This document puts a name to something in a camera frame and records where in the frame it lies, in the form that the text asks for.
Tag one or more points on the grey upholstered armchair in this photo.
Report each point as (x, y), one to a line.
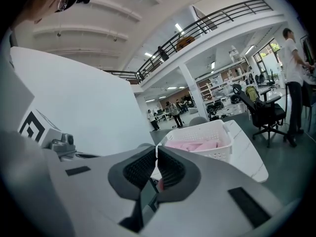
(198, 120)

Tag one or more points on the white marble table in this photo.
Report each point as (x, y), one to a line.
(249, 157)

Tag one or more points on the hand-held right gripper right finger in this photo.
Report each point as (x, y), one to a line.
(217, 194)

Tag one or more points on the person's head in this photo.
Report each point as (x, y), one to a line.
(42, 1)

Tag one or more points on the green backpack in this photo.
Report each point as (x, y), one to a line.
(251, 92)

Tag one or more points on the black mesh office chair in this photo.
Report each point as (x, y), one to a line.
(264, 112)

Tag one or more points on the black balcony railing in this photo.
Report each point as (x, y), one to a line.
(197, 26)

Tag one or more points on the pink clothes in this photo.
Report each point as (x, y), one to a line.
(190, 146)

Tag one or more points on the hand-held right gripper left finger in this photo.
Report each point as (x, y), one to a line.
(74, 196)

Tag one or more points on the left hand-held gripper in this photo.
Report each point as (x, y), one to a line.
(32, 127)

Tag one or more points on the white plastic basket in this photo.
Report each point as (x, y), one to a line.
(205, 134)

